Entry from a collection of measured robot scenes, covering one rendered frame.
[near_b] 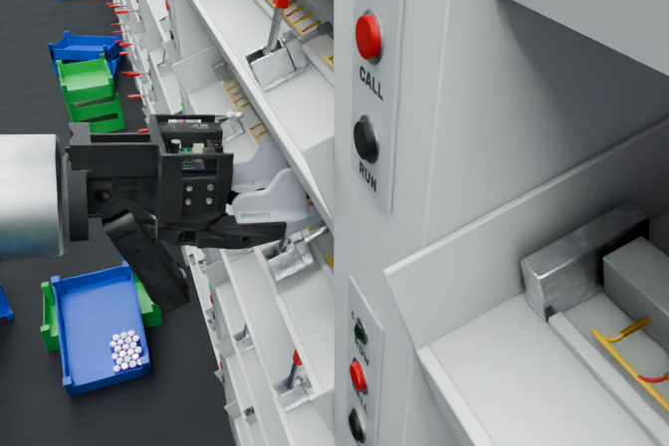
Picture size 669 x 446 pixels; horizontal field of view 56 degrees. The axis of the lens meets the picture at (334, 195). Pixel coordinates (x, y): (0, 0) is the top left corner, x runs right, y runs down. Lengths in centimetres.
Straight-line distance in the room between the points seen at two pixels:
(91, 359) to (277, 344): 104
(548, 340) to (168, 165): 29
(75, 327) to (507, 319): 160
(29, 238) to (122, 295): 136
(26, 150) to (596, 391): 38
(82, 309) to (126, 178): 135
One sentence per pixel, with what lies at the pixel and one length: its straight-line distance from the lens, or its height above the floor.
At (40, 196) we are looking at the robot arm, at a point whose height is 104.
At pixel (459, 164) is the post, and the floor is 116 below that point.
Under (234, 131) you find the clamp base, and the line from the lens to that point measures 79.
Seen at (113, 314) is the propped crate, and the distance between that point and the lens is 180.
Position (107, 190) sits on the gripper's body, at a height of 101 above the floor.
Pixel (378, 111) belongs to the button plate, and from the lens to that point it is 24.
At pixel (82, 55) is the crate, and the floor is 11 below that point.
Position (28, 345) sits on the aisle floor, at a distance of 191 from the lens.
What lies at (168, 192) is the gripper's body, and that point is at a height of 102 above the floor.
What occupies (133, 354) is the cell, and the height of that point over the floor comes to 7.
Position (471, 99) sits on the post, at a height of 118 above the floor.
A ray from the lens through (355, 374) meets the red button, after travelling 34.
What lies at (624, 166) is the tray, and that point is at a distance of 27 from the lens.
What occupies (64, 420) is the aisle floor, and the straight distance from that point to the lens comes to 170.
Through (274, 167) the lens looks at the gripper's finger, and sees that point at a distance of 55.
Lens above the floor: 127
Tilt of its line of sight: 34 degrees down
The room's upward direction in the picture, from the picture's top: straight up
